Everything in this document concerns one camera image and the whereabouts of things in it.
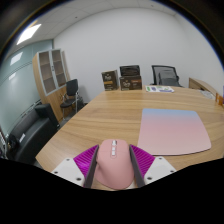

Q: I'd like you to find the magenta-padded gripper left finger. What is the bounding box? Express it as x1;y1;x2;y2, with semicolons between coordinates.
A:
50;143;100;189

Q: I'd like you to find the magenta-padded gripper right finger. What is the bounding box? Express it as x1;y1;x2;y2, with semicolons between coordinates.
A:
128;144;177;189

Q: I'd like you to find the pink computer mouse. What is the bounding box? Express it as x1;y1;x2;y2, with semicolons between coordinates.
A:
95;138;135;191

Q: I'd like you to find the pink and blue mouse pad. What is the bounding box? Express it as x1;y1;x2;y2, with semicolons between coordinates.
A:
136;107;213;157

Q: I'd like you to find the black leather sofa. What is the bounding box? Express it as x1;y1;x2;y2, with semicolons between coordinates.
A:
6;103;60;165

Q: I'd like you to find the white printed paper sheet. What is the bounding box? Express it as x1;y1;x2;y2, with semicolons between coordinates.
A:
145;85;175;94

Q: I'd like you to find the black visitor chair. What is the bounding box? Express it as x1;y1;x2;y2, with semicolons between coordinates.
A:
59;78;84;118

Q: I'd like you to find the wooden shelf cabinet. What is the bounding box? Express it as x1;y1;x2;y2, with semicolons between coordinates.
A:
31;48;72;123

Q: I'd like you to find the wide brown cardboard box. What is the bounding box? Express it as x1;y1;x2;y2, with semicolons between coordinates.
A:
119;75;143;91

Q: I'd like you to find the black mesh office chair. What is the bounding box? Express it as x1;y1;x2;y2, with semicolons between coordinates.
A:
149;64;184;88

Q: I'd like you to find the black cardboard box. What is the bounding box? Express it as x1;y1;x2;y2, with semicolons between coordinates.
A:
119;64;141;78

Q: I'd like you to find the wooden side desk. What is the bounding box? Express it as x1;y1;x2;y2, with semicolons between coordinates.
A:
188;77;221;101

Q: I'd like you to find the small orange box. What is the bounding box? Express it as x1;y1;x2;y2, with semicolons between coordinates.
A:
215;92;224;108

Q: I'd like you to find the ceiling light panel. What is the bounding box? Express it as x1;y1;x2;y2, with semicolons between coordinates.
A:
16;23;43;46

